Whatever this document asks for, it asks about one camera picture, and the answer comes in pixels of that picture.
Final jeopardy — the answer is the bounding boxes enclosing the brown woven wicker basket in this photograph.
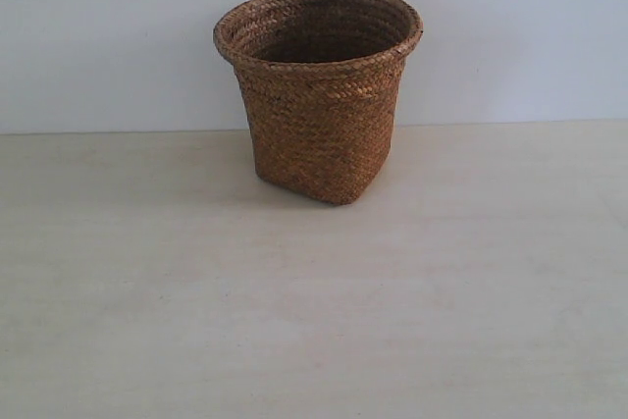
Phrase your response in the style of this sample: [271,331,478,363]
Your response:
[213,0,423,206]

